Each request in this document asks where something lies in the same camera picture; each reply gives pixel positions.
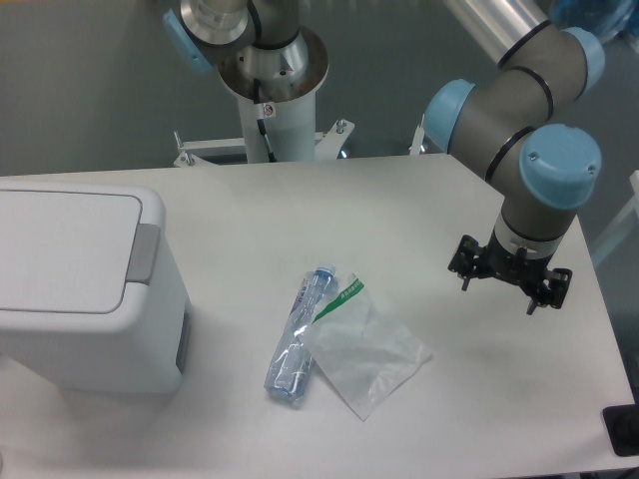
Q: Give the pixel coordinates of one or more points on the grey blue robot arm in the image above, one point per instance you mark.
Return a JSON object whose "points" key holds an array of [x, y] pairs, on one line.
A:
{"points": [[503, 132]]}

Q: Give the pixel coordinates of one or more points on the black device at table edge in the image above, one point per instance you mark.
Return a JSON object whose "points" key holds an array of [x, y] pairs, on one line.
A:
{"points": [[622, 426]]}

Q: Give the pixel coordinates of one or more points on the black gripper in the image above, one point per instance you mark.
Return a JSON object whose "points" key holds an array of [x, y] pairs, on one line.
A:
{"points": [[543, 286]]}

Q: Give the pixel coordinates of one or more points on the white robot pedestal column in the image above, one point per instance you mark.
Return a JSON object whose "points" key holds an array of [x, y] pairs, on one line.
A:
{"points": [[276, 92]]}

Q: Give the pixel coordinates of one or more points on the white pedestal base frame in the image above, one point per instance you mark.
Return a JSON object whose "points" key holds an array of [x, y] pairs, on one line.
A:
{"points": [[326, 146]]}

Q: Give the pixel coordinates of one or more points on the white frame at right edge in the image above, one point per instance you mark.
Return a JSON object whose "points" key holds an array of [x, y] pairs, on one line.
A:
{"points": [[619, 228]]}

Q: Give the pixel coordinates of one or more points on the white push-lid trash can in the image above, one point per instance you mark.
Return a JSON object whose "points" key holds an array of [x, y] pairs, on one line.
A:
{"points": [[91, 295]]}

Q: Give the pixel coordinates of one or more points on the blue plastic bag on floor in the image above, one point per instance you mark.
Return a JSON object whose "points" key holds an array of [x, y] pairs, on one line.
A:
{"points": [[605, 19]]}

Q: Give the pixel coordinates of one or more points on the crushed clear plastic bottle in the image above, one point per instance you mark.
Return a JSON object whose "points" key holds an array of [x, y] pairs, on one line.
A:
{"points": [[292, 364]]}

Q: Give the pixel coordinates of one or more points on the clear green-striped plastic bag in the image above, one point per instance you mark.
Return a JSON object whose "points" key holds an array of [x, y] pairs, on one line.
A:
{"points": [[364, 353]]}

